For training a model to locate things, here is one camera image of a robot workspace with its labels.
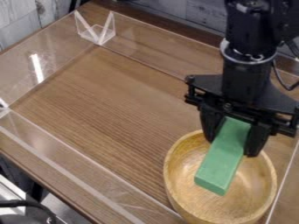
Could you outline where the clear acrylic corner bracket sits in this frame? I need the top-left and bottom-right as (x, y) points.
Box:
(73, 11), (116, 46)

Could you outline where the green rectangular block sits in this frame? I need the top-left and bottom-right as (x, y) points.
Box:
(194, 117), (251, 196)

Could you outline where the black cable bottom left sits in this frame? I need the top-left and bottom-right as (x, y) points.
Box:
(0, 199), (57, 224)

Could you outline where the brown wooden bowl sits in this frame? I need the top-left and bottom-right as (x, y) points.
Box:
(163, 130), (278, 224)

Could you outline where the clear acrylic tray wall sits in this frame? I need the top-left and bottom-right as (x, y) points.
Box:
(0, 3), (299, 224)

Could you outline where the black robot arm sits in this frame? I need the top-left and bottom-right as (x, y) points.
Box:
(186, 0), (299, 157)

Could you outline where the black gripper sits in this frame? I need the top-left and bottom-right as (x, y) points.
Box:
(184, 40), (299, 158)

